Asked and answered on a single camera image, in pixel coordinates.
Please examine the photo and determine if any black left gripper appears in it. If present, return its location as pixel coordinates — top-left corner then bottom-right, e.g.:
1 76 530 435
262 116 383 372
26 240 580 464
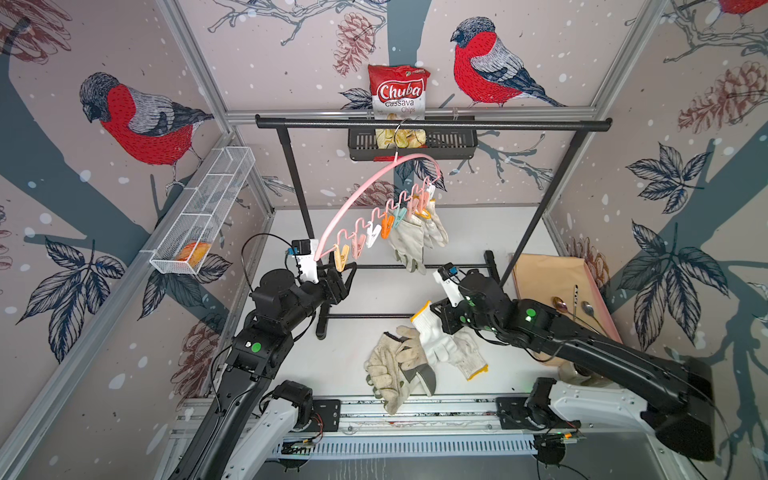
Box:
281 259 357 333

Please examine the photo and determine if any pink clip hanger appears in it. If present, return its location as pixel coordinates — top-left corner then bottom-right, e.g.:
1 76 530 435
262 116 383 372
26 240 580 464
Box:
315 154 444 266

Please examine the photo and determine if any white glove yellow cuff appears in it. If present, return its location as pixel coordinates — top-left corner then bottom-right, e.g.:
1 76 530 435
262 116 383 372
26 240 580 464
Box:
410 301 458 365

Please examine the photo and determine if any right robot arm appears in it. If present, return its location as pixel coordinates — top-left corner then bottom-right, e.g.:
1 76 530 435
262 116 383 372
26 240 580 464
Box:
432 263 716 461

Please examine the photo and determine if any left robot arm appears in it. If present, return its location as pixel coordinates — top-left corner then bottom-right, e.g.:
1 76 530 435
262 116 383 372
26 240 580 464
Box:
170 263 357 479

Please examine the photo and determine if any yellow clothespin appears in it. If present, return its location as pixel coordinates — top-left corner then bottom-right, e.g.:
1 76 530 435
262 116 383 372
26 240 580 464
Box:
333 244 350 273

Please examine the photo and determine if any knit glove yellow cuff bottom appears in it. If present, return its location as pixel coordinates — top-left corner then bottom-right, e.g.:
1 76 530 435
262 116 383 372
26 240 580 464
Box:
448 331 488 381

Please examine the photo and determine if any white clothespin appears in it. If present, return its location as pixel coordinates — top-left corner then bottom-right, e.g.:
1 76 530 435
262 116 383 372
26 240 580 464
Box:
365 222 382 248

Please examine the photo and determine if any beige glove middle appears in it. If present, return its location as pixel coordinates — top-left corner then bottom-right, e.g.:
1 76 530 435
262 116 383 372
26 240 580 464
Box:
364 326 437 416

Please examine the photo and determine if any orange clothespin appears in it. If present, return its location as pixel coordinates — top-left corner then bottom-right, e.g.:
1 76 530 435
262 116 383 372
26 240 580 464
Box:
381 215 395 239

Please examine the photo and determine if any teal clothespin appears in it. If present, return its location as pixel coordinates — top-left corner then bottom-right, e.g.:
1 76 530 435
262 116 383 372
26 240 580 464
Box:
392 207 408 229

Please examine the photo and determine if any copper spoon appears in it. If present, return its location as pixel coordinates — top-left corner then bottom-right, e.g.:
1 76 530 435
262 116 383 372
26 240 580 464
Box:
552 296 569 315

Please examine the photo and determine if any beige cloth mat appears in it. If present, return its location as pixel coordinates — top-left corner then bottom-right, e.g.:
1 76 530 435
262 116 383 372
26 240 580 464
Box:
513 254 606 334

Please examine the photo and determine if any pink tray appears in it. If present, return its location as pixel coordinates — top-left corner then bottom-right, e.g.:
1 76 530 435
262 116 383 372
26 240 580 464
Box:
584 260 622 343

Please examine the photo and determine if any dark metal spoon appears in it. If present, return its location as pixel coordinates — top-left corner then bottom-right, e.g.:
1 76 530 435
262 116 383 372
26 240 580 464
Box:
581 301 608 336

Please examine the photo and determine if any orange snack packet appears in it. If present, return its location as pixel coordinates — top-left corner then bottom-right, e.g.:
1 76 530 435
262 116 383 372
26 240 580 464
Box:
174 241 211 268

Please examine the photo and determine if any black garment rack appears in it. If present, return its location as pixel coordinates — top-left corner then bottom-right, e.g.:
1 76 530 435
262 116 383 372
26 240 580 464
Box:
254 115 614 341

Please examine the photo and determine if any red cassava chips bag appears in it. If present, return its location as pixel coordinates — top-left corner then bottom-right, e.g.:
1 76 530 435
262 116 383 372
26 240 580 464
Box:
368 65 430 122

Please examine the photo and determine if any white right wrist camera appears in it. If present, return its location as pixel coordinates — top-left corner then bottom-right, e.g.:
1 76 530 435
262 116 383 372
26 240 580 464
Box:
433 263 464 307

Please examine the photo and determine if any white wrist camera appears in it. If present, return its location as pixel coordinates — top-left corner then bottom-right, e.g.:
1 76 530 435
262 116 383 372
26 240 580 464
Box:
291 239 319 284
433 263 464 307

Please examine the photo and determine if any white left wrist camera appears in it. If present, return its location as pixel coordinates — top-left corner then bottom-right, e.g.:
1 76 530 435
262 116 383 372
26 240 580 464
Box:
291 239 319 284

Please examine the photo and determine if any spotted handle spoon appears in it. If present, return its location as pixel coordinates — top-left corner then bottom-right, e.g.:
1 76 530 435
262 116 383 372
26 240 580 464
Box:
572 284 579 321

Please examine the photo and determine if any black wall basket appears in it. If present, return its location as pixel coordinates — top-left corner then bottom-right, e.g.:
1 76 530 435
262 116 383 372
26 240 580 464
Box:
348 127 478 161

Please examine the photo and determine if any white wire mesh shelf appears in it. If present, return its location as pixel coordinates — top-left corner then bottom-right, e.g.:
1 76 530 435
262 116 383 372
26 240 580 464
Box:
150 146 255 276

